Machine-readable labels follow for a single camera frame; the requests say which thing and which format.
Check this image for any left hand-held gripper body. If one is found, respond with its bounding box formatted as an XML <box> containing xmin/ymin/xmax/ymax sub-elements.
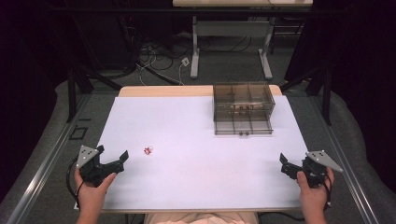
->
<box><xmin>76</xmin><ymin>145</ymin><xmax>125</xmax><ymax>188</ymax></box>

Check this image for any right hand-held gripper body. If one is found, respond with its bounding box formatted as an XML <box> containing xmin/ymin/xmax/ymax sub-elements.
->
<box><xmin>280</xmin><ymin>149</ymin><xmax>344</xmax><ymax>189</ymax></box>

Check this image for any clear grey drawer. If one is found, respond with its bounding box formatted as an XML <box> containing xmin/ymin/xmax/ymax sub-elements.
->
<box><xmin>214</xmin><ymin>110</ymin><xmax>275</xmax><ymax>137</ymax></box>

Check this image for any person's right hand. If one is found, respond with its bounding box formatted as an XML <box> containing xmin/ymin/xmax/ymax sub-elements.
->
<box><xmin>296</xmin><ymin>167</ymin><xmax>335</xmax><ymax>216</ymax></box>

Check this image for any person's left hand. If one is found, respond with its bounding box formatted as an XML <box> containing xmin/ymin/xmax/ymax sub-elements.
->
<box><xmin>74</xmin><ymin>169</ymin><xmax>118</xmax><ymax>216</ymax></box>

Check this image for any black metal stand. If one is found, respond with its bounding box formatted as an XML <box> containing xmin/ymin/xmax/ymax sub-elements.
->
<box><xmin>279</xmin><ymin>66</ymin><xmax>332</xmax><ymax>126</ymax></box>
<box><xmin>66</xmin><ymin>66</ymin><xmax>123</xmax><ymax>124</ymax></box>

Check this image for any white table cover sheet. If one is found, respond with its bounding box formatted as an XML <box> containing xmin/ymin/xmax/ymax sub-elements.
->
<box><xmin>97</xmin><ymin>95</ymin><xmax>309</xmax><ymax>213</ymax></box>

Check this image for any clear grey drawer cabinet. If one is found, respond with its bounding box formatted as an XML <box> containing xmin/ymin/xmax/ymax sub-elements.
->
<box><xmin>212</xmin><ymin>81</ymin><xmax>276</xmax><ymax>123</ymax></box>

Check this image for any light wooden table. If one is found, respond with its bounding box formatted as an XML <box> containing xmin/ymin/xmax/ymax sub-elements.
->
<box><xmin>118</xmin><ymin>84</ymin><xmax>283</xmax><ymax>98</ymax></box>

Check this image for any person's beige clothing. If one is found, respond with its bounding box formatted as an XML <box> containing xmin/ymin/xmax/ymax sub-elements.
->
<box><xmin>144</xmin><ymin>212</ymin><xmax>260</xmax><ymax>224</ymax></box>

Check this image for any white desk with metal legs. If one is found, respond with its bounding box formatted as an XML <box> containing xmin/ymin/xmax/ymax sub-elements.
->
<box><xmin>172</xmin><ymin>0</ymin><xmax>314</xmax><ymax>80</ymax></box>

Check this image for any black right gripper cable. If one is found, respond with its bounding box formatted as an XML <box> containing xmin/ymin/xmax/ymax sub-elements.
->
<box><xmin>322</xmin><ymin>175</ymin><xmax>332</xmax><ymax>210</ymax></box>

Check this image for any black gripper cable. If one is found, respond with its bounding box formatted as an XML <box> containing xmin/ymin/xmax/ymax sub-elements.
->
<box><xmin>65</xmin><ymin>158</ymin><xmax>86</xmax><ymax>204</ymax></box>
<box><xmin>322</xmin><ymin>175</ymin><xmax>332</xmax><ymax>210</ymax></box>

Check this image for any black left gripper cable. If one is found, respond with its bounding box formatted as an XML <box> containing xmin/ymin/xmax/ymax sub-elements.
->
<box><xmin>65</xmin><ymin>158</ymin><xmax>86</xmax><ymax>204</ymax></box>

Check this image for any aluminium floor rail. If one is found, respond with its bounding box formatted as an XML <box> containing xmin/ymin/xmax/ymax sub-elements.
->
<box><xmin>311</xmin><ymin>96</ymin><xmax>381</xmax><ymax>224</ymax></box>
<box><xmin>6</xmin><ymin>92</ymin><xmax>92</xmax><ymax>224</ymax></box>

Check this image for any tangle of floor cables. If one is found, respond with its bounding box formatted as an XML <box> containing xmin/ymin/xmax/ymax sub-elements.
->
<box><xmin>122</xmin><ymin>27</ymin><xmax>194</xmax><ymax>87</ymax></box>

